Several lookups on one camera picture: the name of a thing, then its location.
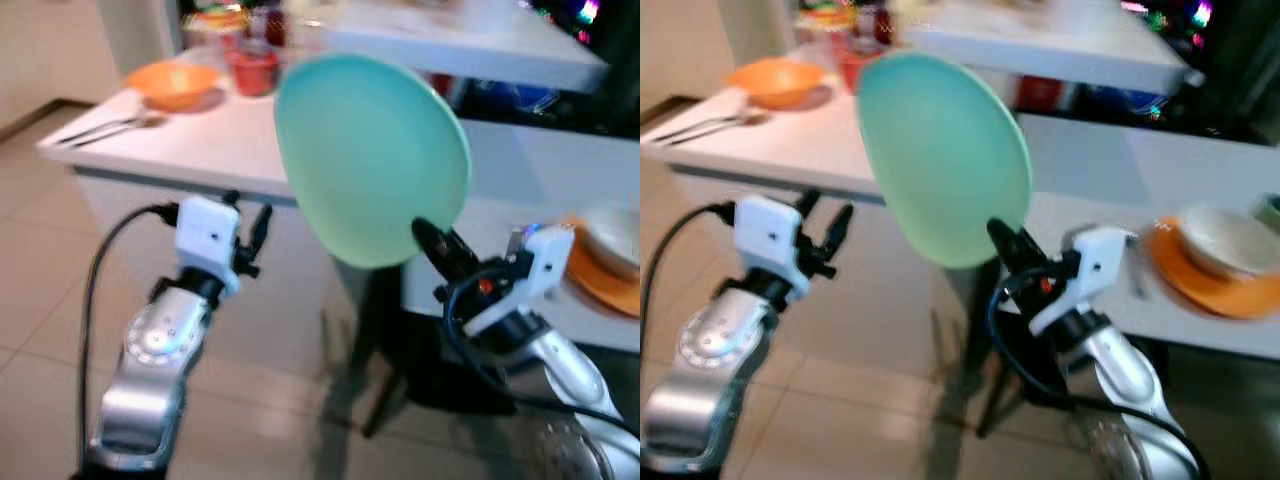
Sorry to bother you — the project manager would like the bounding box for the white dining table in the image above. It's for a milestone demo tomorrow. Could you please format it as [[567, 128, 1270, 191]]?
[[37, 60, 641, 355], [640, 55, 1280, 363]]

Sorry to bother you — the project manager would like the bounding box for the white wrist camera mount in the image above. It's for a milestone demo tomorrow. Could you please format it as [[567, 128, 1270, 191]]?
[[174, 196, 242, 297], [732, 195, 807, 303], [464, 224, 578, 338], [1028, 225, 1134, 337]]

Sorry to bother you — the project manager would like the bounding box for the silver metal fork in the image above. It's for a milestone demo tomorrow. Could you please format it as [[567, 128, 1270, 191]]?
[[650, 111, 749, 142], [55, 114, 149, 147]]

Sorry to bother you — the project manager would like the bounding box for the orange plate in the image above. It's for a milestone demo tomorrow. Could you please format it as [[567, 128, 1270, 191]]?
[[1144, 215, 1280, 321], [558, 214, 641, 320]]

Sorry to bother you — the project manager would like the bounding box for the red cup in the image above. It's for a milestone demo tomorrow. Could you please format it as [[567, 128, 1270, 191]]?
[[225, 44, 282, 99], [834, 44, 883, 94]]

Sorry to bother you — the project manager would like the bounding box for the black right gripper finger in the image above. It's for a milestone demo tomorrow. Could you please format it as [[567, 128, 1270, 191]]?
[[411, 217, 481, 284], [986, 217, 1051, 278]]

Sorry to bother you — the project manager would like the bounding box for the orange bowl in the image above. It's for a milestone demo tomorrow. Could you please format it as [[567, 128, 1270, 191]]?
[[126, 61, 222, 112], [727, 57, 827, 110]]

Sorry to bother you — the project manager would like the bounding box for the white counter top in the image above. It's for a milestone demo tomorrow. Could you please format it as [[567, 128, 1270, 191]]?
[[905, 0, 1206, 98], [328, 0, 612, 95]]

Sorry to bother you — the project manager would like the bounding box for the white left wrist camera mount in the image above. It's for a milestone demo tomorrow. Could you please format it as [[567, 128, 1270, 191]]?
[[732, 195, 807, 303], [174, 196, 242, 297]]

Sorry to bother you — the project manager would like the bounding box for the silver metal spoon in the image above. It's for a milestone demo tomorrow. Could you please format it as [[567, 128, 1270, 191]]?
[[74, 116, 168, 150], [664, 115, 770, 147]]

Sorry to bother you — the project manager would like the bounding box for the dark chair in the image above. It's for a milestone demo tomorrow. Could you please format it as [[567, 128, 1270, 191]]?
[[320, 260, 523, 441], [925, 262, 1096, 441]]

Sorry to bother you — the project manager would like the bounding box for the colourful food container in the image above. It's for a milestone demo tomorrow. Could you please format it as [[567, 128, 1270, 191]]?
[[797, 2, 861, 49], [186, 3, 253, 53]]

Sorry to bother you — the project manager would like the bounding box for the pale green round plate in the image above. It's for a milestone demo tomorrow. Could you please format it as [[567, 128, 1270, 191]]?
[[857, 50, 1034, 270], [274, 52, 472, 270]]

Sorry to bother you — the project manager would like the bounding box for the white bowl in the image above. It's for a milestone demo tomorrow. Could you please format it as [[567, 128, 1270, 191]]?
[[1174, 204, 1280, 282], [580, 204, 641, 282]]

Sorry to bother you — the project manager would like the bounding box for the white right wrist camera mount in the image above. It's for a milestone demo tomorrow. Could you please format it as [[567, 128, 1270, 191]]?
[[1028, 225, 1134, 337], [464, 224, 578, 338]]

